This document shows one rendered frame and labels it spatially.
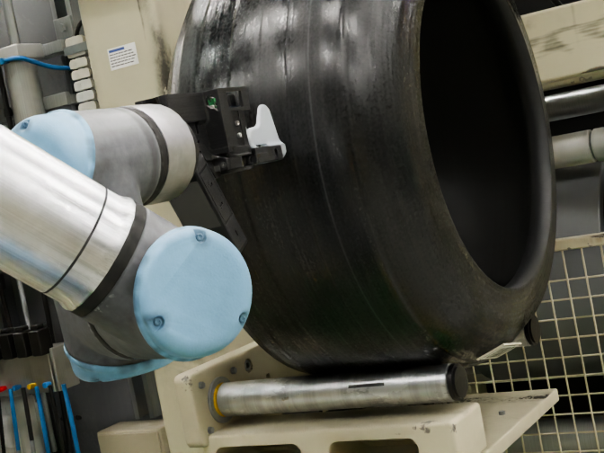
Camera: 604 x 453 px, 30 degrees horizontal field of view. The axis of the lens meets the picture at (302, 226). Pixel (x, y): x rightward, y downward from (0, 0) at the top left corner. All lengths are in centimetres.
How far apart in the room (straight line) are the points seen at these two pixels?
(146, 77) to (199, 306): 84
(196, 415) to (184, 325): 71
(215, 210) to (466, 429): 45
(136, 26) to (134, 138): 65
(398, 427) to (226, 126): 46
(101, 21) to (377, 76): 54
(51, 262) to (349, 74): 52
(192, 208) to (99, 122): 18
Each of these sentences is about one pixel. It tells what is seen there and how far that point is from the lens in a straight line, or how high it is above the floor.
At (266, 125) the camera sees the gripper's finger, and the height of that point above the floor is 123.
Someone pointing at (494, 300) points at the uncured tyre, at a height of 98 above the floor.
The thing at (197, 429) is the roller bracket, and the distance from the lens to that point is 148.
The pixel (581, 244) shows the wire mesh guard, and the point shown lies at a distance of 175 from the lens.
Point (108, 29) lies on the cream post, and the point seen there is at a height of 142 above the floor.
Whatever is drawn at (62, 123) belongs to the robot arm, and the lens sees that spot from 90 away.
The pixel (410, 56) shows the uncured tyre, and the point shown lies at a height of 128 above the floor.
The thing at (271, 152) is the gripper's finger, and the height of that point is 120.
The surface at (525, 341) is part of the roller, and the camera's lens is 159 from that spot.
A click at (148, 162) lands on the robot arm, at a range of 95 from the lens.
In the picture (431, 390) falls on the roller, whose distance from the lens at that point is 134.
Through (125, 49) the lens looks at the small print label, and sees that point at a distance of 160.
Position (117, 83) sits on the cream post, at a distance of 161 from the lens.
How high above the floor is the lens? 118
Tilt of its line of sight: 3 degrees down
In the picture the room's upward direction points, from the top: 11 degrees counter-clockwise
